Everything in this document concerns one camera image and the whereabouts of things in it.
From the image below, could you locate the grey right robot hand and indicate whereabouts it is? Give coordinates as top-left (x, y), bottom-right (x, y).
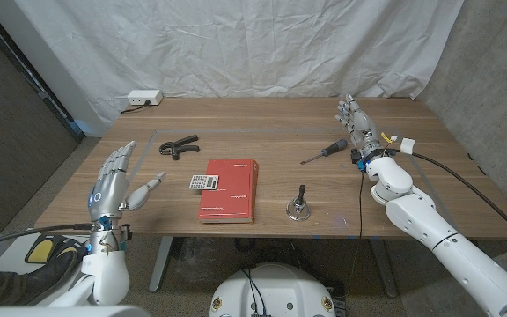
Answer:
top-left (334, 93), bottom-right (389, 159)

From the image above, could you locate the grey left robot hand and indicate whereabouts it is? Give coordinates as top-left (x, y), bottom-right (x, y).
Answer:
top-left (86, 140), bottom-right (167, 231)

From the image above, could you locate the small grey calculator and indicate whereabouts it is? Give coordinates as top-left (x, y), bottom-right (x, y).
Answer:
top-left (188, 174), bottom-right (220, 191)

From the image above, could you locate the black hand grip clamp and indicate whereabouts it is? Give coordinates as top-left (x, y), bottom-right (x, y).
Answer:
top-left (158, 134), bottom-right (201, 161)

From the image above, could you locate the red notebook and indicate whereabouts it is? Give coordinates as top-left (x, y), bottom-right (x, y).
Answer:
top-left (196, 158), bottom-right (260, 225)

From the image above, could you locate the yellow black foot pedal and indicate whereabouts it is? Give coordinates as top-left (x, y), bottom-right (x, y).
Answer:
top-left (24, 233), bottom-right (83, 264)

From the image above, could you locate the white power strip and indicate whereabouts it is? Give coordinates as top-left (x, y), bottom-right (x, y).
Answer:
top-left (127, 89), bottom-right (164, 107)

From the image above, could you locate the white floor board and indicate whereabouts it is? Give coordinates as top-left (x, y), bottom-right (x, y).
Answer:
top-left (0, 227), bottom-right (100, 275)

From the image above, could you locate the person's dark leg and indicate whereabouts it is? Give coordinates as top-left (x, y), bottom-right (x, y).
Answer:
top-left (0, 249), bottom-right (81, 307)

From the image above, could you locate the grey tape outline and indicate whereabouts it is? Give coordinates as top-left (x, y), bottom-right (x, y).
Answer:
top-left (99, 127), bottom-right (452, 231)

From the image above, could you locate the white backdrop cloth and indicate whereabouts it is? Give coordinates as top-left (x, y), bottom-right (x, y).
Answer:
top-left (13, 0), bottom-right (465, 137)

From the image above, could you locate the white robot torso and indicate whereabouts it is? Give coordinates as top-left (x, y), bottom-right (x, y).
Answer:
top-left (209, 262), bottom-right (337, 317)

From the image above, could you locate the black blue handled screwdriver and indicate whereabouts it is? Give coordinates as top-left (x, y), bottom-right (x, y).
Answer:
top-left (299, 138), bottom-right (349, 166)

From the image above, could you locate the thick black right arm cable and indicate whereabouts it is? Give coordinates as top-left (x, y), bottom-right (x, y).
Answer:
top-left (400, 137), bottom-right (507, 248)

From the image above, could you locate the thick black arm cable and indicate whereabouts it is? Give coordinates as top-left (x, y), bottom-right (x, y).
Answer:
top-left (0, 222), bottom-right (97, 254)
top-left (400, 137), bottom-right (507, 248)

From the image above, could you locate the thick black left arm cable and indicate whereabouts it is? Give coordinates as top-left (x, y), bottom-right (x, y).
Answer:
top-left (0, 222), bottom-right (97, 254)

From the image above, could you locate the thin black hanging cable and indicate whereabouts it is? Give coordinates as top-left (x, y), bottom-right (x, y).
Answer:
top-left (348, 170), bottom-right (366, 309)

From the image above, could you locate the black power strip cord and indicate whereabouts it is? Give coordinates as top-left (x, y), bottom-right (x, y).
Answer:
top-left (119, 100), bottom-right (151, 115)

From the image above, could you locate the silver handbell black handle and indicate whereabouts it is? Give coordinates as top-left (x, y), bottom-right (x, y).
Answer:
top-left (285, 184), bottom-right (312, 222)

